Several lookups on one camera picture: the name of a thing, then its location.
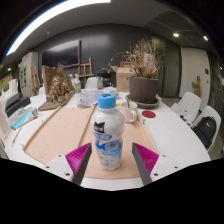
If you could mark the wooden figure sculpture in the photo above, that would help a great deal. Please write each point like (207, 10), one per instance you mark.
(197, 86)

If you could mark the black backpack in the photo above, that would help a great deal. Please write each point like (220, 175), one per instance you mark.
(205, 130)

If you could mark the beige wooden-framed board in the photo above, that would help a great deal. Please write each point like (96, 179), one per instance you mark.
(60, 133)

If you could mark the white shell chair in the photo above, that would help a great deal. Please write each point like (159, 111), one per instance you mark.
(191, 101)
(211, 111)
(90, 83)

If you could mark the grey spray bottle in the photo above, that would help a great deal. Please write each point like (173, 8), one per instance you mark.
(100, 83)

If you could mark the stack of papers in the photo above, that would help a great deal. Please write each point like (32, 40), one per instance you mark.
(180, 111)

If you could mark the grey plant saucer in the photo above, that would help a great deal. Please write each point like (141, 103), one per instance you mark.
(148, 105)

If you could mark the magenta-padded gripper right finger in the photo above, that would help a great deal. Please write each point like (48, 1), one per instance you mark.
(163, 165)

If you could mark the blue plastic pack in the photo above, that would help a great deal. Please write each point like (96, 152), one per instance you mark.
(21, 116)

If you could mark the black wall screen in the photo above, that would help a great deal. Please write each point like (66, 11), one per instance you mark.
(61, 53)

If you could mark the long ceiling strip light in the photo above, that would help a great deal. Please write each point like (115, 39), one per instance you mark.
(50, 15)

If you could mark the small green bottle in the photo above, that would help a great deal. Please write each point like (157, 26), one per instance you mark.
(77, 86)

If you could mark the dried plant in grey pot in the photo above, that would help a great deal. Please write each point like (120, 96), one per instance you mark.
(144, 90)

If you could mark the flat round red coaster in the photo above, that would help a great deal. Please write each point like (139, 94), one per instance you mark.
(148, 114)

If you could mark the round ceiling spotlight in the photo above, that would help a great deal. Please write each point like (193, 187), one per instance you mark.
(176, 34)
(205, 38)

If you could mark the black box-shaped device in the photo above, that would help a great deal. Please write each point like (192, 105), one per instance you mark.
(18, 103)

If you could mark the black countertop appliance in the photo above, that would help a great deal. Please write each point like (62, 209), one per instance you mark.
(106, 76)

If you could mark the white blue-capped drink bottle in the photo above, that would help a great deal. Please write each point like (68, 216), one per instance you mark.
(107, 133)

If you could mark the gold stirring spoon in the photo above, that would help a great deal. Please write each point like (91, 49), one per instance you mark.
(128, 103)

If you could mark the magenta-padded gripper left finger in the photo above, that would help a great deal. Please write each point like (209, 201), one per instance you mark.
(58, 165)

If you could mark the gold carved sculpture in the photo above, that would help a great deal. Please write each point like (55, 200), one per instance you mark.
(60, 88)

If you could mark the cardboard box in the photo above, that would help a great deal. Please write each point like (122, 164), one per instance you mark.
(122, 80)

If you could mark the wooden easel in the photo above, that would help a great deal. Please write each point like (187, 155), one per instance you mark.
(90, 65)

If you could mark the white mug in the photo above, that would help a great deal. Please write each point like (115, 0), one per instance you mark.
(130, 114)

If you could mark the white display board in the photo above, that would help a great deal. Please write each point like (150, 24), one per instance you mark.
(28, 71)

